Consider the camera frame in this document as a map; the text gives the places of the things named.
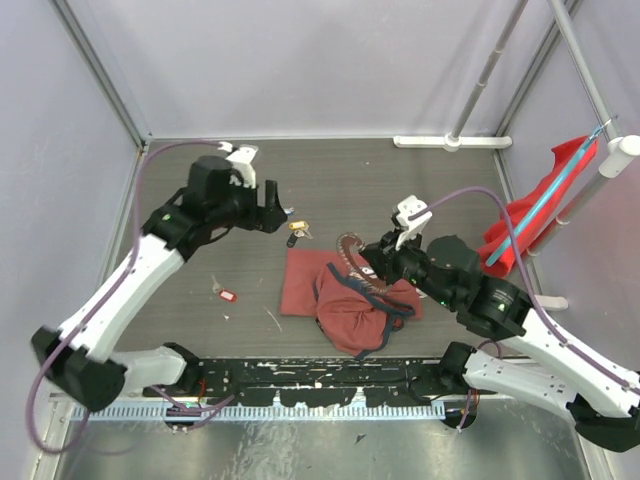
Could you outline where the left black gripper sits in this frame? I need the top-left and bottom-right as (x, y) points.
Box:
(210, 174), (289, 234)

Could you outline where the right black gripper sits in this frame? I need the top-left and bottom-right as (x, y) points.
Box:
(359, 223), (458, 309)

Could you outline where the key with yellow tag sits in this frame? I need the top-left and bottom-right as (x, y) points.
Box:
(288, 220), (314, 240)

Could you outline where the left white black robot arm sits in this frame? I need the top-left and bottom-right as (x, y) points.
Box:
(31, 146), (287, 413)

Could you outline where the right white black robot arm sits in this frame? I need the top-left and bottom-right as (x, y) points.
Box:
(356, 231), (639, 453)

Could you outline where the key with black tag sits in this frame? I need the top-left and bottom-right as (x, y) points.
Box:
(286, 233), (298, 248)

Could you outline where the dark red shirt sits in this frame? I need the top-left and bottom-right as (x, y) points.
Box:
(280, 249), (422, 360)

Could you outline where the key with red tag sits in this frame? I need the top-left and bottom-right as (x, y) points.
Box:
(212, 276), (237, 303)

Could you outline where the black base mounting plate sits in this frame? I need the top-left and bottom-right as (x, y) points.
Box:
(142, 357), (481, 409)

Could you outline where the red cloth on hanger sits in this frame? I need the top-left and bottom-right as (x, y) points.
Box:
(478, 136), (598, 277)

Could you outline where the teal clothes hanger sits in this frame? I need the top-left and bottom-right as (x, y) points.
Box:
(485, 115), (617, 267)

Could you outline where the white grey clothes rack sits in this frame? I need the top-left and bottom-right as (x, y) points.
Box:
(392, 0), (640, 311)

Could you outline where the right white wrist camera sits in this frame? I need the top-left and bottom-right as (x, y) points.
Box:
(391, 195), (433, 251)

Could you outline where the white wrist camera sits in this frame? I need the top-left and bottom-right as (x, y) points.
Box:
(391, 195), (433, 251)
(217, 141), (259, 189)

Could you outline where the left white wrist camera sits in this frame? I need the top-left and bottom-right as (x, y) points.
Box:
(217, 141), (259, 189)

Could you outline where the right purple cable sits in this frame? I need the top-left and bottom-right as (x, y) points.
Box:
(424, 187), (640, 391)

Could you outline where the slotted cable duct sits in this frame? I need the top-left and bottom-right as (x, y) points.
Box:
(89, 401), (446, 421)

